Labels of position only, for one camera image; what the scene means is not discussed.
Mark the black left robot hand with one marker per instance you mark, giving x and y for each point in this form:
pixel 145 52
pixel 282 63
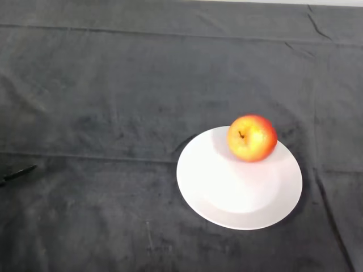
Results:
pixel 17 174

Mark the red yellow apple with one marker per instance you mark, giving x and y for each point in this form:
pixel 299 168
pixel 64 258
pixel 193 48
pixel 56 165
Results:
pixel 251 139

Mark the white round plate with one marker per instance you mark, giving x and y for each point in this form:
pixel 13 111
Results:
pixel 238 192

